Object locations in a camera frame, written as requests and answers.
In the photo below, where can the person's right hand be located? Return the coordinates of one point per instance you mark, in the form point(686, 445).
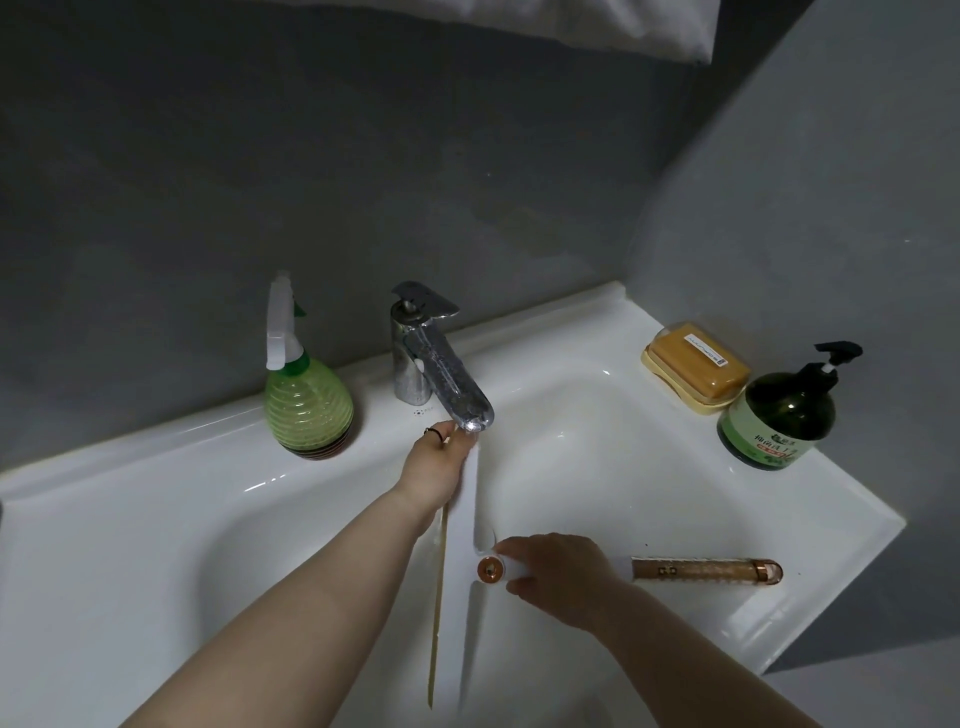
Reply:
point(566, 581)

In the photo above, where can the person's left hand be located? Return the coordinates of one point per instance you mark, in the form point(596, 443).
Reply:
point(433, 472)

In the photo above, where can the person's right fingers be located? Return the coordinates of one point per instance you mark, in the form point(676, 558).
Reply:
point(523, 549)

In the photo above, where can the person's left fingers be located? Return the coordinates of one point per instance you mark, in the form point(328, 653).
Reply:
point(454, 437)

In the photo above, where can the white tube with rose-gold tip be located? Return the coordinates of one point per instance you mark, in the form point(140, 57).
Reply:
point(496, 571)

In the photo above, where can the person's right forearm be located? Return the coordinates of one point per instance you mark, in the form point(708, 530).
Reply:
point(697, 667)

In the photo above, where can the person's left forearm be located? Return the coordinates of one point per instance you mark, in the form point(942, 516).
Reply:
point(300, 622)

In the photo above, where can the running water stream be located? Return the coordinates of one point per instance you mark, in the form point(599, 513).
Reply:
point(485, 495)

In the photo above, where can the chrome faucet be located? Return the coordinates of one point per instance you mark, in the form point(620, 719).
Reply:
point(431, 360)

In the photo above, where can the thin wooden stick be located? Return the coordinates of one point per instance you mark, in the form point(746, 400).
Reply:
point(439, 600)

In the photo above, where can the white ceramic sink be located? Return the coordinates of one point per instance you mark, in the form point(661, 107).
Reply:
point(660, 487)

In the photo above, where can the green spray bottle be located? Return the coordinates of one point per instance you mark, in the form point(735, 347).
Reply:
point(307, 397)

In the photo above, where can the rose-gold tube cap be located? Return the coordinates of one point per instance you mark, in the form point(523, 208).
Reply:
point(705, 570)

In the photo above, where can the yellow soap dish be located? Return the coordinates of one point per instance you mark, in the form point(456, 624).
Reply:
point(675, 390)

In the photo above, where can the orange soap bar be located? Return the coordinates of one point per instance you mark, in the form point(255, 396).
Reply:
point(699, 361)

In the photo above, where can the dark green pump bottle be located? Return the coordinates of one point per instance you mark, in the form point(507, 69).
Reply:
point(780, 416)

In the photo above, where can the white towel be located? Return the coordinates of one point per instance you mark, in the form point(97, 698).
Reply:
point(570, 22)

